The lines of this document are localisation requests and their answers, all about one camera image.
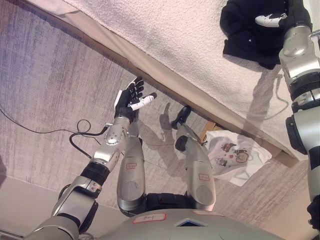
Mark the silver left robot leg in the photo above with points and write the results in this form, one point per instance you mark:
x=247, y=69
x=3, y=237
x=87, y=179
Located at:
x=131, y=175

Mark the white terry towel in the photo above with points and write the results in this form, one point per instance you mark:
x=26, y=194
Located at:
x=175, y=37

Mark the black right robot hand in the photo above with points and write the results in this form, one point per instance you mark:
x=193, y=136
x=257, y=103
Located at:
x=297, y=13

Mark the silver right robot leg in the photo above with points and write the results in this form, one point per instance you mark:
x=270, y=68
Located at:
x=200, y=170

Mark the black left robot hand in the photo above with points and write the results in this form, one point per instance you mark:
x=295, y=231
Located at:
x=125, y=102

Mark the white printed t-shirt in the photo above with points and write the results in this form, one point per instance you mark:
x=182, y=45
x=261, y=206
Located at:
x=240, y=165

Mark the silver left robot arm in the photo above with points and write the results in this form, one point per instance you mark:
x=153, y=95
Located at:
x=105, y=155

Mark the beige bed with wooden frame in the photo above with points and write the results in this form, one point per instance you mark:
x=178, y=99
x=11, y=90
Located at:
x=140, y=62

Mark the silver robot leg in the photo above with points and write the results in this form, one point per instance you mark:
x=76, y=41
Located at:
x=131, y=175
x=200, y=170

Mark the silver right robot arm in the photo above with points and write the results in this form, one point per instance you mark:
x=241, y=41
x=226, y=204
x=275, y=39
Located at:
x=300, y=57

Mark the black garment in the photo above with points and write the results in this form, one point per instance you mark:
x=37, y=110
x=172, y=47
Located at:
x=240, y=30

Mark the grey robot torso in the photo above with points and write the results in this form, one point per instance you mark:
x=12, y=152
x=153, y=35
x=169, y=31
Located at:
x=175, y=225

